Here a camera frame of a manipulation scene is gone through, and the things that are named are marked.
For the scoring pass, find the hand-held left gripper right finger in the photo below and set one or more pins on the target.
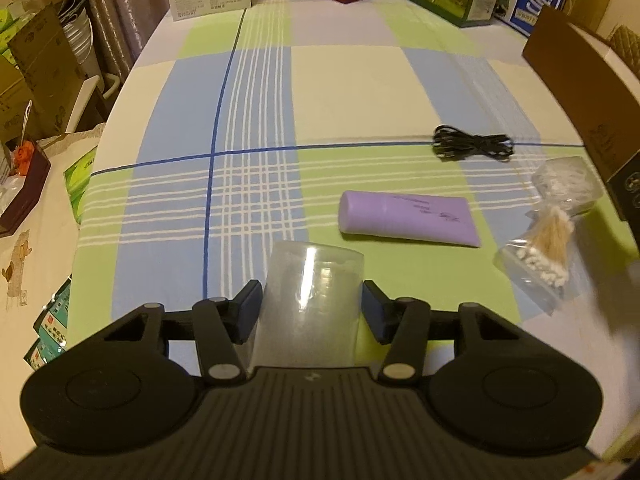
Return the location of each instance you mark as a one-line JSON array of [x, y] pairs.
[[375, 315]]

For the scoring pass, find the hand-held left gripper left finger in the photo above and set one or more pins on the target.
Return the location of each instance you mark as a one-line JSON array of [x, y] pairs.
[[247, 310]]

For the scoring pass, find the clear plastic cup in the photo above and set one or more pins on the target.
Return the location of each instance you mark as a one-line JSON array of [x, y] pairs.
[[310, 305]]

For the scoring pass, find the purple tube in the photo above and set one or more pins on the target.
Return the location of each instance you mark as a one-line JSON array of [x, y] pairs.
[[410, 217]]

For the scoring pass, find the bag of cotton swabs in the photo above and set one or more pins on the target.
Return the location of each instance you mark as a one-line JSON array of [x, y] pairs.
[[545, 250]]

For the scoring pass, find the clear bag of cotton pads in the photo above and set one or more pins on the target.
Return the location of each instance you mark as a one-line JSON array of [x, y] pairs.
[[565, 182]]

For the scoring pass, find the brown cardboard storage box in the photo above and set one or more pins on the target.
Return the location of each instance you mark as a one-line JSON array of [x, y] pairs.
[[575, 75]]

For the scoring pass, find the green printed packet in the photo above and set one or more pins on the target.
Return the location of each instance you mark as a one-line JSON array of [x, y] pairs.
[[55, 315], [42, 355]]

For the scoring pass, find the green tissue box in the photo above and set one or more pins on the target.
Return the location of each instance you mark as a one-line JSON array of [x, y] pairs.
[[80, 185]]

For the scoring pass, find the cream printed bedsheet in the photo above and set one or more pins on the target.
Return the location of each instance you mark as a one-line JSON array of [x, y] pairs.
[[30, 260]]

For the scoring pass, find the plaid tablecloth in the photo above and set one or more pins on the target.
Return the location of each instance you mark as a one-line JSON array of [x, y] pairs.
[[325, 85]]

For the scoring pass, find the dark red tray box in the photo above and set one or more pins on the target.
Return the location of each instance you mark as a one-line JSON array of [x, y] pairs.
[[27, 195]]

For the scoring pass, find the small orange object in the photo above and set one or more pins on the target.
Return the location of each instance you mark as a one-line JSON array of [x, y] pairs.
[[24, 157]]

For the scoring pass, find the metal spoon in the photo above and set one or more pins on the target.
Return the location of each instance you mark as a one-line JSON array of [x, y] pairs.
[[26, 120]]

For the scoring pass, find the stack of white bowls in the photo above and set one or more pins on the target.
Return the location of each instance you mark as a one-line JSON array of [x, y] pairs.
[[80, 35]]

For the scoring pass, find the beige curtain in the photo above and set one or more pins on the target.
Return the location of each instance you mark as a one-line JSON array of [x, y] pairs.
[[125, 10]]

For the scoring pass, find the chair with quilted cover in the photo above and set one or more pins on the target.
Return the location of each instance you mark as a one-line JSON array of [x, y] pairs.
[[627, 47]]

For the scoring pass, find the green tissue packs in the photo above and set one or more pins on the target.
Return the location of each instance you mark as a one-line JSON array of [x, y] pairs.
[[10, 25]]

